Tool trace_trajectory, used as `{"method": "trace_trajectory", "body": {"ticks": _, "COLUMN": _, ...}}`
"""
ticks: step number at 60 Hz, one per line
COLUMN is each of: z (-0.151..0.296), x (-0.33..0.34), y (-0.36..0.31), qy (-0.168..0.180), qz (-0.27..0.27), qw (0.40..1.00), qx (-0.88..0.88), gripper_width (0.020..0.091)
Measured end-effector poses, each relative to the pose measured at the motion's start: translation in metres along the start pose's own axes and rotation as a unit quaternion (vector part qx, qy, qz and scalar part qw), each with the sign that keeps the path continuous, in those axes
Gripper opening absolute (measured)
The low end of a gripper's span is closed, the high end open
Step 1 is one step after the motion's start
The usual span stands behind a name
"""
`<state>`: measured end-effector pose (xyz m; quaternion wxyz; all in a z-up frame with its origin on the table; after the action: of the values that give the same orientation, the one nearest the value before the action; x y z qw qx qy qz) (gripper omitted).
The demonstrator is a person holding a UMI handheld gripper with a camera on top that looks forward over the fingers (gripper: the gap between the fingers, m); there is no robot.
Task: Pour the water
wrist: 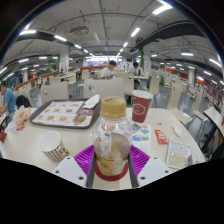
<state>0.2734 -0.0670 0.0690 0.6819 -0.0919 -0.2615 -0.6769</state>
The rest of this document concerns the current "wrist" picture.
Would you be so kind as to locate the black backpack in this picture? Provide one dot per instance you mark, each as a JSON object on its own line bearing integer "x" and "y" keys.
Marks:
{"x": 22, "y": 101}

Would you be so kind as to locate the white paper slip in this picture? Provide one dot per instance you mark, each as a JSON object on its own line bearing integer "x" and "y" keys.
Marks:
{"x": 10, "y": 126}

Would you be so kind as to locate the clear bottle with yellow cap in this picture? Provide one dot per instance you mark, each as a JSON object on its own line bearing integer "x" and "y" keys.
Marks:
{"x": 111, "y": 146}

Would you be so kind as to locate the beige chair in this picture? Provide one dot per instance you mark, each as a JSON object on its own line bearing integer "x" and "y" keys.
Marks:
{"x": 106, "y": 88}
{"x": 175, "y": 95}
{"x": 55, "y": 91}

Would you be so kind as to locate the colourful sticker sheet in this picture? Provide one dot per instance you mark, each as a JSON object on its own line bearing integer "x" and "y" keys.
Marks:
{"x": 143, "y": 136}

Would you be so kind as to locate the crumpled white napkin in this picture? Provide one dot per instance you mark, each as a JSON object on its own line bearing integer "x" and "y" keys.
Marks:
{"x": 91, "y": 101}

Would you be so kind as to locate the person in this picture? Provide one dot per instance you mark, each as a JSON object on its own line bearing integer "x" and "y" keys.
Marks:
{"x": 136, "y": 70}
{"x": 8, "y": 100}
{"x": 106, "y": 71}

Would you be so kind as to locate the small red sauce packet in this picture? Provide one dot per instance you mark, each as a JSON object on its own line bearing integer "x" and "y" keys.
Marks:
{"x": 20, "y": 126}
{"x": 161, "y": 136}

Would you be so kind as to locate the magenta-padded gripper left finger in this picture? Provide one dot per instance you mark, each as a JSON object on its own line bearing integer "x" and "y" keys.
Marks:
{"x": 70, "y": 170}

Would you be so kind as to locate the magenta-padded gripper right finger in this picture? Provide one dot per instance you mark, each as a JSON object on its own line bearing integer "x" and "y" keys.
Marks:
{"x": 153, "y": 170}

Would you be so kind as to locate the red paper cup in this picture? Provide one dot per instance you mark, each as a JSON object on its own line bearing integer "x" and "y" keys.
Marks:
{"x": 141, "y": 108}

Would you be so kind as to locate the ceiling lights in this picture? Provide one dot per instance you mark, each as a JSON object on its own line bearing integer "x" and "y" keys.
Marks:
{"x": 162, "y": 9}

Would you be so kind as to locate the small white packet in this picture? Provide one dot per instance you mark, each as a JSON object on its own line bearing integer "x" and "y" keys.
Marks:
{"x": 176, "y": 130}

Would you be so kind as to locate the white patterned mug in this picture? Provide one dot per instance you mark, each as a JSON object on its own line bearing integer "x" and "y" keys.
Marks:
{"x": 53, "y": 148}

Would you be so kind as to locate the ceiling air conditioner unit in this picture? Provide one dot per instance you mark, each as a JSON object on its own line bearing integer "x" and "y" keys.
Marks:
{"x": 79, "y": 31}

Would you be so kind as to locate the beige dining table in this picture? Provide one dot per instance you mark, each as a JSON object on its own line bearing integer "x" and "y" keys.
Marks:
{"x": 215, "y": 116}

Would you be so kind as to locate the dark brown food tray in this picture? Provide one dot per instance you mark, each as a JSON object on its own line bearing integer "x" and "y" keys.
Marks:
{"x": 33, "y": 116}

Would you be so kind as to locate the brown fried food piece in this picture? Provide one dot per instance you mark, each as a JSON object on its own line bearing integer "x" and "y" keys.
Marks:
{"x": 79, "y": 119}

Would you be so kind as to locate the printed paper tray liner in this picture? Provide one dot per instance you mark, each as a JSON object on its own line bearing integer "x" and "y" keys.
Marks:
{"x": 56, "y": 113}

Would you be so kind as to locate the food wrapper with fries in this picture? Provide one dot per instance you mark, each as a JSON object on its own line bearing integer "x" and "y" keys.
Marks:
{"x": 22, "y": 115}

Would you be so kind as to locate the clear plastic packet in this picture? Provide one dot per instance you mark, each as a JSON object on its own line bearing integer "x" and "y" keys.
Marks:
{"x": 178, "y": 154}

